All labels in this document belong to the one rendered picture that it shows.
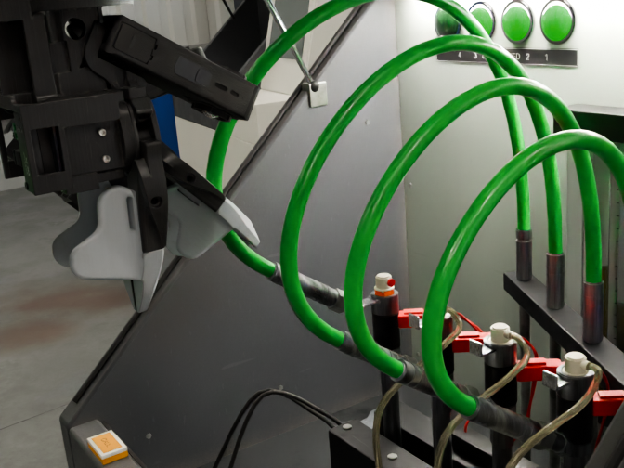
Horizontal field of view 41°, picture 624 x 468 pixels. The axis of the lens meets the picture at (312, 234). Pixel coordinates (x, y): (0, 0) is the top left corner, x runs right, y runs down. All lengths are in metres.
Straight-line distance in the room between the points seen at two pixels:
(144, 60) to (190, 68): 0.03
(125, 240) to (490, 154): 0.65
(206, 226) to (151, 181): 0.19
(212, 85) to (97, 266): 0.14
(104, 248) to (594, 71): 0.61
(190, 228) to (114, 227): 0.17
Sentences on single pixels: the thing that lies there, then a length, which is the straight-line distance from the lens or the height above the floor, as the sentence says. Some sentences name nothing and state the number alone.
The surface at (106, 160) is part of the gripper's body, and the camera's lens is 0.52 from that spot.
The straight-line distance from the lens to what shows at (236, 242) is 0.74.
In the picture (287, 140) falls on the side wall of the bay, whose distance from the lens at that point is 1.12.
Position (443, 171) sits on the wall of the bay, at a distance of 1.18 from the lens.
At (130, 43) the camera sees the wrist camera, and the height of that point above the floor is 1.41.
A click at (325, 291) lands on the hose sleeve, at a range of 0.80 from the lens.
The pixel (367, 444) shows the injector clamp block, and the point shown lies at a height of 0.98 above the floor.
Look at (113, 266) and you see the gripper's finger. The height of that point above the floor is 1.28.
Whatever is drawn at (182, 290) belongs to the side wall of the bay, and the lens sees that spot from 1.09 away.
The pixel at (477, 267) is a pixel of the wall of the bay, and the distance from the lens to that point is 1.17.
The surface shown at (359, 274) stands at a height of 1.24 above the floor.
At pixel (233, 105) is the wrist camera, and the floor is 1.37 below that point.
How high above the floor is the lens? 1.44
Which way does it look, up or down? 16 degrees down
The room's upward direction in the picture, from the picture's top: 5 degrees counter-clockwise
